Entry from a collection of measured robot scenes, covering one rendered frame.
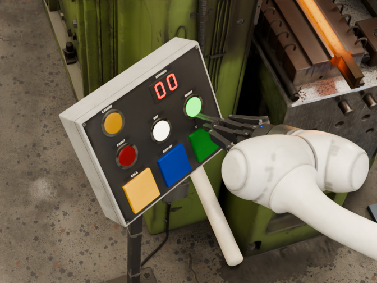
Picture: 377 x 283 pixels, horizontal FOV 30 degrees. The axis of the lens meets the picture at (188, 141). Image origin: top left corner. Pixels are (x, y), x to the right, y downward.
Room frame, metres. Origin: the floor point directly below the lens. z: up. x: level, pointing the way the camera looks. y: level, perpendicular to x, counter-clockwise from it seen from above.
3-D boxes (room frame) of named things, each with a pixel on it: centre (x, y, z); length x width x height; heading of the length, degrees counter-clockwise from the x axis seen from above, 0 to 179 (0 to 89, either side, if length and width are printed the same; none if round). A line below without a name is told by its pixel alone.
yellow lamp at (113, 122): (0.86, 0.16, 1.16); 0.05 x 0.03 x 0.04; 116
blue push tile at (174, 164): (0.88, 0.03, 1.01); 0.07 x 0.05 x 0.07; 141
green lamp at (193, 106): (0.99, 0.00, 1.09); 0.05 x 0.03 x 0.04; 116
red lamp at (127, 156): (0.83, 0.13, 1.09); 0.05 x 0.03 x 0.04; 116
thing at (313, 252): (1.24, -0.36, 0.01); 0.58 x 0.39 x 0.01; 116
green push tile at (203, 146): (0.96, -0.04, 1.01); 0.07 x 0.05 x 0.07; 141
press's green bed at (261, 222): (1.50, -0.30, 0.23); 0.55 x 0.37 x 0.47; 26
